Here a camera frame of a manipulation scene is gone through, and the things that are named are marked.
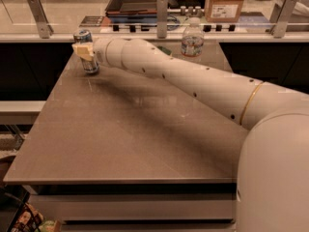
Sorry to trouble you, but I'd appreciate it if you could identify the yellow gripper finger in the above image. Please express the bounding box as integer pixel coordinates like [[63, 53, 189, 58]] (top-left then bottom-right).
[[71, 43, 94, 49], [73, 47, 94, 61]]

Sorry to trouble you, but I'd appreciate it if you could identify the blue silver redbull can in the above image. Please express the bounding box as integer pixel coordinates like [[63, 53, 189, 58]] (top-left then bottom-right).
[[73, 29, 99, 74]]

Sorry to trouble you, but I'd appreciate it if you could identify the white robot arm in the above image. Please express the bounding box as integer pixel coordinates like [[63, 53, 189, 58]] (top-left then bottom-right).
[[72, 39, 309, 232]]

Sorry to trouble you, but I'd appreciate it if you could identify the orange black open case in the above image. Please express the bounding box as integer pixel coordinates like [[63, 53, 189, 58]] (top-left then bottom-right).
[[105, 0, 156, 15]]

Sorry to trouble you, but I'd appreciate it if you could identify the glass railing panel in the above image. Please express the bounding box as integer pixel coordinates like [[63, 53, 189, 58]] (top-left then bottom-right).
[[0, 0, 309, 36]]

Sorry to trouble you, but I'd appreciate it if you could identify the green yellow sponge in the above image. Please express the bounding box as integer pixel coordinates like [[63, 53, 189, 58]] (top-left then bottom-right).
[[157, 45, 172, 56]]

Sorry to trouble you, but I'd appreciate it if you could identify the clear plastic water bottle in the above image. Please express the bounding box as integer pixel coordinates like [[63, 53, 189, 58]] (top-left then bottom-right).
[[181, 17, 204, 57]]

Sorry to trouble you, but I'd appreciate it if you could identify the brown cardboard box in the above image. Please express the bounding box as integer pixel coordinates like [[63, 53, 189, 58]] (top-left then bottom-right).
[[205, 0, 244, 22]]

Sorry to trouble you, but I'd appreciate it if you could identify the colourful snack bag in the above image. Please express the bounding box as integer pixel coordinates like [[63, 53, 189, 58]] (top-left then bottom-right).
[[10, 203, 59, 232]]

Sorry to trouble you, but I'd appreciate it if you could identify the grey table drawer base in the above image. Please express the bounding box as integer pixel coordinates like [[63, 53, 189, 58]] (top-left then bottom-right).
[[26, 184, 236, 230]]

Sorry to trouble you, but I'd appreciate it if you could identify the left metal railing bracket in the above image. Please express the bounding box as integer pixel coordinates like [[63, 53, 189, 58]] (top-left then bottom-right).
[[27, 0, 53, 39]]

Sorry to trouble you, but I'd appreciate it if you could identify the metal railing bracket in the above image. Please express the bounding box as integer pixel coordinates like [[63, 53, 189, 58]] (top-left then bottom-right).
[[27, 0, 53, 39], [156, 0, 168, 39], [269, 0, 298, 38]]

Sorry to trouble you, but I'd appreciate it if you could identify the middle metal railing bracket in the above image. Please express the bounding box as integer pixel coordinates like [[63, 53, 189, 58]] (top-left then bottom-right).
[[156, 0, 168, 39]]

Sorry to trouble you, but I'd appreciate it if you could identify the right metal railing bracket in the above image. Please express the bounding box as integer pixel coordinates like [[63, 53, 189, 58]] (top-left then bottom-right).
[[269, 0, 298, 38]]

